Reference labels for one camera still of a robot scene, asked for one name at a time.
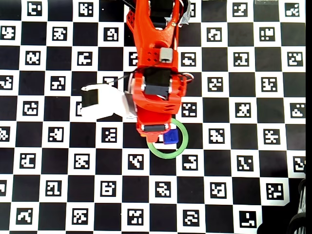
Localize black white marker board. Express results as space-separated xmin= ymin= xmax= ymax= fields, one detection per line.
xmin=0 ymin=0 xmax=307 ymax=234

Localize grey duct tape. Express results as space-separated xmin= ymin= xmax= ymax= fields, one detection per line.
xmin=179 ymin=0 xmax=191 ymax=25
xmin=123 ymin=91 xmax=137 ymax=120

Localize black coiled stand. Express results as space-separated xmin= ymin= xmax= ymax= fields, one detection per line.
xmin=287 ymin=179 xmax=307 ymax=234

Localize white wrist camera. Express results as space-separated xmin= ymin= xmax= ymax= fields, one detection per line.
xmin=79 ymin=84 xmax=135 ymax=120

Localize blue cube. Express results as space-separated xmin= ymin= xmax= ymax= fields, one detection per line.
xmin=162 ymin=128 xmax=180 ymax=145

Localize thin black camera cable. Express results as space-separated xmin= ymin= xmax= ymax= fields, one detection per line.
xmin=116 ymin=62 xmax=164 ymax=81

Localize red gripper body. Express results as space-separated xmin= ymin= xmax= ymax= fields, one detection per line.
xmin=131 ymin=68 xmax=193 ymax=136

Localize green ring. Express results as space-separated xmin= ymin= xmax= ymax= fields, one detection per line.
xmin=146 ymin=118 xmax=190 ymax=159

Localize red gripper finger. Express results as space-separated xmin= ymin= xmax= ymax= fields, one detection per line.
xmin=143 ymin=131 xmax=164 ymax=143

